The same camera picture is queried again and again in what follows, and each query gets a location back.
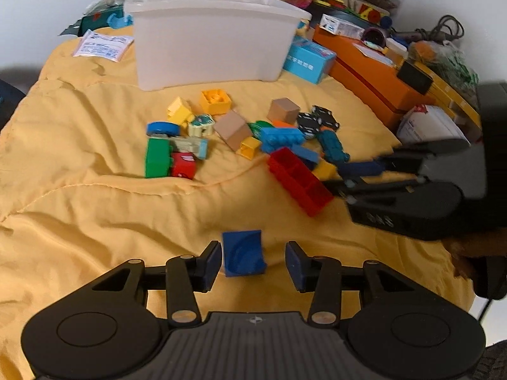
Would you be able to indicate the blue curved block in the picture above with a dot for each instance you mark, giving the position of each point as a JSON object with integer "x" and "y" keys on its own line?
{"x": 242, "y": 254}

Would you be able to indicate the light blue carton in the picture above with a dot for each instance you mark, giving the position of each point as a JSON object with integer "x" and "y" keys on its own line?
{"x": 311, "y": 60}

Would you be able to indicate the frog picture tile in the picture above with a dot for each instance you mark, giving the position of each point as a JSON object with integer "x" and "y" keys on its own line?
{"x": 200, "y": 125}

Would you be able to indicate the small white carton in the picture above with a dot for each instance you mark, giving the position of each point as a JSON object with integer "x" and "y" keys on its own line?
{"x": 340, "y": 25}

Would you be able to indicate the green round block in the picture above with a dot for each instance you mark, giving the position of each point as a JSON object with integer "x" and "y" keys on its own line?
{"x": 256, "y": 128}

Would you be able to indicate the small hollow yellow block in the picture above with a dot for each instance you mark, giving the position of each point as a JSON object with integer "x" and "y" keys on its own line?
{"x": 250, "y": 149}

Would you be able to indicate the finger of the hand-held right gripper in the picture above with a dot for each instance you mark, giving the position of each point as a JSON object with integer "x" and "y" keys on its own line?
{"x": 356, "y": 192}
{"x": 358, "y": 169}

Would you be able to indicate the orange-yellow square block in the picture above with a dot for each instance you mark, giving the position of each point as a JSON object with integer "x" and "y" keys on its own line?
{"x": 214, "y": 102}

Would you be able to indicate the dark teal box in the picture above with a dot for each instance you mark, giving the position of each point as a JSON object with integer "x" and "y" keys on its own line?
{"x": 91, "y": 19}

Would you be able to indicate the small black box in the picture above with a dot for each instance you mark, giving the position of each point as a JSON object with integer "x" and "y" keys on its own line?
{"x": 415, "y": 76}

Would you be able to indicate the purple round container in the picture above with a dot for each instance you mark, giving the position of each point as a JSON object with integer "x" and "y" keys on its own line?
{"x": 375, "y": 36}

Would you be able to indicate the yellow flat box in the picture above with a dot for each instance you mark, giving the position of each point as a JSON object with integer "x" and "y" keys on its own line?
{"x": 455, "y": 101}

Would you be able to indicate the pale yellow block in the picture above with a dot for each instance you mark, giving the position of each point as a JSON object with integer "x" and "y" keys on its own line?
{"x": 180, "y": 111}

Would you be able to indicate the blue round airplane disc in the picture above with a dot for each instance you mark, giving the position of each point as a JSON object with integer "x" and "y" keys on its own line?
{"x": 162, "y": 128}

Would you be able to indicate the teal train block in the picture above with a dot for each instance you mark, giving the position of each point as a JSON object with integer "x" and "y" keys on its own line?
{"x": 332, "y": 146}

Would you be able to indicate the blue studded brick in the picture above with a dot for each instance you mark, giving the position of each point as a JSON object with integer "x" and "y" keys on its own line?
{"x": 281, "y": 139}

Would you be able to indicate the blue flat block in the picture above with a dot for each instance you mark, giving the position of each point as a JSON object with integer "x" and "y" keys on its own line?
{"x": 305, "y": 155}

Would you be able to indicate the clear bag with greens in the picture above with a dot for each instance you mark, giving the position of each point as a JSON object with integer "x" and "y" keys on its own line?
{"x": 451, "y": 61}

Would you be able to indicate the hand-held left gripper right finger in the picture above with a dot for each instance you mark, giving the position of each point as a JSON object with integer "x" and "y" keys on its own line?
{"x": 297, "y": 266}

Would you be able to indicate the orange block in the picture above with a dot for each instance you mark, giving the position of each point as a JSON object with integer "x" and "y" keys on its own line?
{"x": 284, "y": 124}

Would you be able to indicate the yellow blanket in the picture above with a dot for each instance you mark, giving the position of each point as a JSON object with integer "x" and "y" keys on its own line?
{"x": 99, "y": 206}

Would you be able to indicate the red printed block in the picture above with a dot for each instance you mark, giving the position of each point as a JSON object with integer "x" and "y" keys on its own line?
{"x": 183, "y": 166}

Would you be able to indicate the orange box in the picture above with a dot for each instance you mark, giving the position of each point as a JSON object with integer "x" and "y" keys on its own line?
{"x": 368, "y": 75}

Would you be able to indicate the pale printed block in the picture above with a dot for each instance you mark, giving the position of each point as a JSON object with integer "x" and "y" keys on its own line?
{"x": 191, "y": 147}

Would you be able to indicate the white paper packet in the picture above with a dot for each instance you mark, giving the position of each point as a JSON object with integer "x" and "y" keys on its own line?
{"x": 103, "y": 45}

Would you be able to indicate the white plastic bin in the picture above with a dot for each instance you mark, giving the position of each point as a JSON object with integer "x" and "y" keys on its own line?
{"x": 210, "y": 43}

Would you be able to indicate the long red block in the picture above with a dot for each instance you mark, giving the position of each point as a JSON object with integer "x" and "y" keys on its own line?
{"x": 301, "y": 184}

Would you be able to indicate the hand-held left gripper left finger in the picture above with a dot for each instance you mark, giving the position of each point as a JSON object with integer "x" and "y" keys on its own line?
{"x": 210, "y": 266}

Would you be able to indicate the dark cloth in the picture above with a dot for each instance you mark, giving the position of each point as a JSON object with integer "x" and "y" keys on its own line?
{"x": 10, "y": 99}

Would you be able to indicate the large wooden cube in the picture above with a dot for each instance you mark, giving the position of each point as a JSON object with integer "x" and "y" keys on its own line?
{"x": 233, "y": 130}

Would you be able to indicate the white red-label packet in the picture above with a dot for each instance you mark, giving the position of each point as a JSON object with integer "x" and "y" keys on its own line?
{"x": 431, "y": 124}

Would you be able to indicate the small wooden cube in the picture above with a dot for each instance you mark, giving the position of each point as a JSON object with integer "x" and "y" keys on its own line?
{"x": 283, "y": 111}

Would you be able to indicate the person's right hand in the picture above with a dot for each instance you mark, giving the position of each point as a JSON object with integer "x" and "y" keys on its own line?
{"x": 461, "y": 257}

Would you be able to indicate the colourful toy box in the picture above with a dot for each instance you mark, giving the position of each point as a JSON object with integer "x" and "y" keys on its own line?
{"x": 364, "y": 10}

